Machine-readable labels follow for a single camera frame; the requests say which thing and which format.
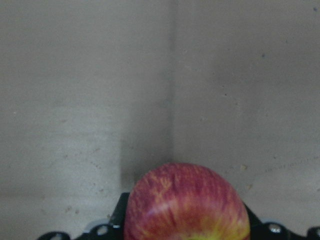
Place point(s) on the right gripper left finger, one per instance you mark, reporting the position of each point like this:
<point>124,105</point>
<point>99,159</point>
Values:
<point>108,228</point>

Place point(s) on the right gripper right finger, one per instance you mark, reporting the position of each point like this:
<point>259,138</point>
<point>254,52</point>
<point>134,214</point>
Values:
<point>271,230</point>

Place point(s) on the yellow-red apple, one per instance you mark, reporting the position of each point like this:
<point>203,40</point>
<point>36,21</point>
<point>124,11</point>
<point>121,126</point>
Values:
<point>184,201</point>

